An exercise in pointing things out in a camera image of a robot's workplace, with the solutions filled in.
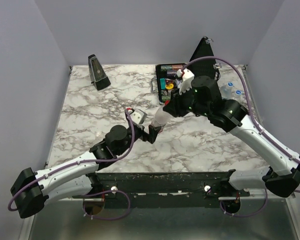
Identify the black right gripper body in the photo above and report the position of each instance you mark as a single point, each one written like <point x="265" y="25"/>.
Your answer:
<point x="173" y="105"/>

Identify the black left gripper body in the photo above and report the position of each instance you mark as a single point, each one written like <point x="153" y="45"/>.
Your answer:
<point x="139" y="133"/>

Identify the red label water bottle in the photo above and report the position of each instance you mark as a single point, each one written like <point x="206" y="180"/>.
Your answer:
<point x="161" y="118"/>

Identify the Pocari Sweat clear bottle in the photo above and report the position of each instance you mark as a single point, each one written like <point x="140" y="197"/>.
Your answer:
<point x="226" y="91"/>

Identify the clear unlabelled plastic bottle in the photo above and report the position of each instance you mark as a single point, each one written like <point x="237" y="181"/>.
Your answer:
<point x="235" y="97"/>

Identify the white blue Pocari cap spare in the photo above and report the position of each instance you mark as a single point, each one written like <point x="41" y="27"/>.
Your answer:
<point x="238" y="92"/>

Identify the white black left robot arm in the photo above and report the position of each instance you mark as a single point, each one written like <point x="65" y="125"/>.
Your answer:
<point x="33" y="189"/>

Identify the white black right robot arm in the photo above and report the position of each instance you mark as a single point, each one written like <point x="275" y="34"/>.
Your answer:
<point x="281" y="177"/>

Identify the black metronome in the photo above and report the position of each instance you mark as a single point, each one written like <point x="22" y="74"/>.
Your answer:
<point x="98" y="77"/>

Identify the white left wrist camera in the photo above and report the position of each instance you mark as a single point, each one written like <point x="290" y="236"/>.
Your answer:
<point x="137" y="116"/>

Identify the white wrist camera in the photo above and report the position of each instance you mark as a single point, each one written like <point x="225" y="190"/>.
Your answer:
<point x="183" y="79"/>
<point x="137" y="116"/>

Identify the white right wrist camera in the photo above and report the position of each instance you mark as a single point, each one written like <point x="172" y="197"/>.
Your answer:
<point x="183" y="79"/>

